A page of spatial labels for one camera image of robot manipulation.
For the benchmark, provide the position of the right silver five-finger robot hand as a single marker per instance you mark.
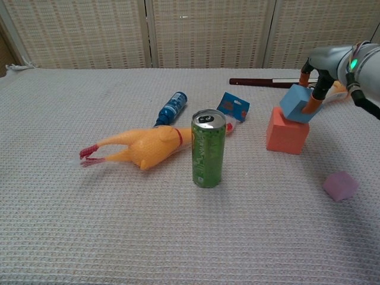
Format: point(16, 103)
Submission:
point(326, 58)

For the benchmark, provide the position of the blue foam cube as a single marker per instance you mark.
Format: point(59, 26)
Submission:
point(294, 102)

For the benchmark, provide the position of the purple foam piece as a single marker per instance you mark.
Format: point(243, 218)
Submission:
point(340, 185)

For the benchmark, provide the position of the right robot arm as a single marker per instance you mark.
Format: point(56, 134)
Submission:
point(366, 68)

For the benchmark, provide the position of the dark red folded fan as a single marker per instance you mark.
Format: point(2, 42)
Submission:
point(252, 81)

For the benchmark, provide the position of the large orange foam block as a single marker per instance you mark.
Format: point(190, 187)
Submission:
point(285, 138)

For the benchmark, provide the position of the blue snack packet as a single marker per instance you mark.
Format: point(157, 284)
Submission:
point(231, 105)

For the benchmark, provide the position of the woven bamboo folding screen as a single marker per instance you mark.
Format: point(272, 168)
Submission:
point(207, 32)

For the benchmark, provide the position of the green drink can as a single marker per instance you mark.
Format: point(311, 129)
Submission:
point(207, 154)

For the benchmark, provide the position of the small blue spray bottle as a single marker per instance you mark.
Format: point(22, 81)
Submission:
point(172, 108)

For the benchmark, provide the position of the yellow rubber chicken toy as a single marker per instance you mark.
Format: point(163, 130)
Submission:
point(148, 145)

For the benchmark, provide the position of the white woven tablecloth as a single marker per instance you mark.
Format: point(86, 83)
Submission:
point(148, 231)

